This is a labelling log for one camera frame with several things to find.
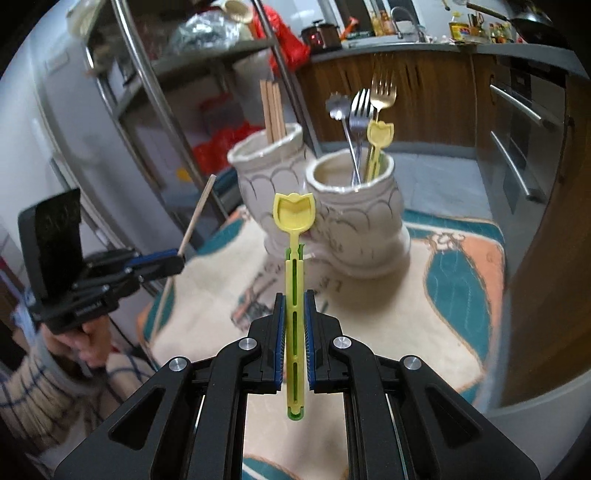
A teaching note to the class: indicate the built-in steel oven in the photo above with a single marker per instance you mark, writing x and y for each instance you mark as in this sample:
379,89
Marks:
528,134

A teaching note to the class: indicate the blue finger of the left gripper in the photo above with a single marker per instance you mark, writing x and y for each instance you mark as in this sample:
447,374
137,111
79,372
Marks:
156,266

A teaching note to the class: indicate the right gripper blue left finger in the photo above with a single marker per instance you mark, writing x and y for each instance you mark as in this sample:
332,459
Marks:
188,420

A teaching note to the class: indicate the dark red rice cooker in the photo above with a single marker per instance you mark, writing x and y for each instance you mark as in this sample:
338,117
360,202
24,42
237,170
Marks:
321,37

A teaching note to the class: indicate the wooden chopstick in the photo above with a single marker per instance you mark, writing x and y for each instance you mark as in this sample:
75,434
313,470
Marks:
268,125
272,113
281,130
199,207

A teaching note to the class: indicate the clear crumpled plastic bag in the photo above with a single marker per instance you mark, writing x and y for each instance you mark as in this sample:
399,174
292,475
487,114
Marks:
209,29

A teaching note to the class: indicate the silver metal fork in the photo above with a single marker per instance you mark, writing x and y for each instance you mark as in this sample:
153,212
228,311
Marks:
359,118

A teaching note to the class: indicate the black wok with lid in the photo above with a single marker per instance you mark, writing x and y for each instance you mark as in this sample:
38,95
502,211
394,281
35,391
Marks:
527,13

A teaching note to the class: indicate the silver serrated spoon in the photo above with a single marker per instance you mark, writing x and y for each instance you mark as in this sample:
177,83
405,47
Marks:
339,108

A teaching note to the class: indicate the red hanging plastic bag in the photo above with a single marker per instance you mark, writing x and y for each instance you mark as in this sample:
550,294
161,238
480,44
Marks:
294,51

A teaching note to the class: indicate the red plastic bag on shelf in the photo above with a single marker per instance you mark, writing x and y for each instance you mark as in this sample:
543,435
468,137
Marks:
212,156

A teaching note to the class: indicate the person's left hand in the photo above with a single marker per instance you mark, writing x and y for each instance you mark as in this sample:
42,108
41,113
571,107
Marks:
92,344

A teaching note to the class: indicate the person's left forearm sleeve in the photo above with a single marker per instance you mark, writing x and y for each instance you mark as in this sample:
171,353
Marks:
46,395

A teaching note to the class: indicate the kitchen faucet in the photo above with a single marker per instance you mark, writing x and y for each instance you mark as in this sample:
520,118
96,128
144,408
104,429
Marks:
405,24

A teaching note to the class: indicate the yellow green plastic spoon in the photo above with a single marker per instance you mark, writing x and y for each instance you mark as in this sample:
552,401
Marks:
294,214
380,135

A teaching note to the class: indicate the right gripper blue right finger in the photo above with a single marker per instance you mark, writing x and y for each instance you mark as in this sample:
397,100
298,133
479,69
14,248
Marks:
403,420

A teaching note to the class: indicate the yellow oil bottle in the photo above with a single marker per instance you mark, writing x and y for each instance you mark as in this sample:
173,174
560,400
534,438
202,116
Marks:
459,28

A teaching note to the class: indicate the stainless steel shelf rack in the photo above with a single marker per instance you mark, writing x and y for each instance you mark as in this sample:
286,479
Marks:
163,101

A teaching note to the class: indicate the white floral ceramic utensil holder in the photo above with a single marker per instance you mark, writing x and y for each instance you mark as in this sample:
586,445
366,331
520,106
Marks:
359,230

